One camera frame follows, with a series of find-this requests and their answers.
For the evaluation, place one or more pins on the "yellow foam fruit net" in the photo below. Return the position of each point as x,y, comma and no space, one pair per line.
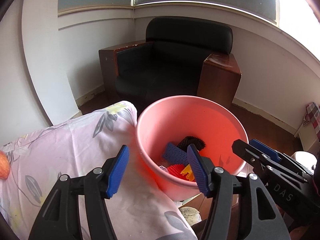
187,173

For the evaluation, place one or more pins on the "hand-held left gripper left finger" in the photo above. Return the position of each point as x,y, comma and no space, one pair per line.
118,172

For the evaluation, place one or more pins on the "pink floral table cloth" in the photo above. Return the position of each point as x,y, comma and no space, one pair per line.
75,142

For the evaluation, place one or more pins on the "red foam fruit net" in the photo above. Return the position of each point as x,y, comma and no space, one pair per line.
175,171

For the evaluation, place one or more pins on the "black foam fruit net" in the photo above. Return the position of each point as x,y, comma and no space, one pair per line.
191,140

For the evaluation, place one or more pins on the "pink plastic bucket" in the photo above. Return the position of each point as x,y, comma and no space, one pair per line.
175,120

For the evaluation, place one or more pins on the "blue foam fruit net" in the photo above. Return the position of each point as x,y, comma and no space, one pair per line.
175,153

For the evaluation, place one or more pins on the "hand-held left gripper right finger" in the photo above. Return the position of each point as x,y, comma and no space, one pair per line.
198,170

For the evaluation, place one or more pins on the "white plastic bag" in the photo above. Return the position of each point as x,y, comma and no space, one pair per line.
163,168

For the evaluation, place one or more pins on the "beige fuzzy object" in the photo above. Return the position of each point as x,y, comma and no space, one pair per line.
190,213

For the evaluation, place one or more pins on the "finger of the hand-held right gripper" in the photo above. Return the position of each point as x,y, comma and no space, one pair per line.
247,155
265,148

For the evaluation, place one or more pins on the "red apple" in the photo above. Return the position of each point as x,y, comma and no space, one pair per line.
3,166

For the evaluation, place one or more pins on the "red checkered cloth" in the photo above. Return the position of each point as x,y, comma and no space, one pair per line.
312,116

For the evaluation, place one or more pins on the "black leather wooden armchair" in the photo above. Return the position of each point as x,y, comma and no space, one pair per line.
162,67

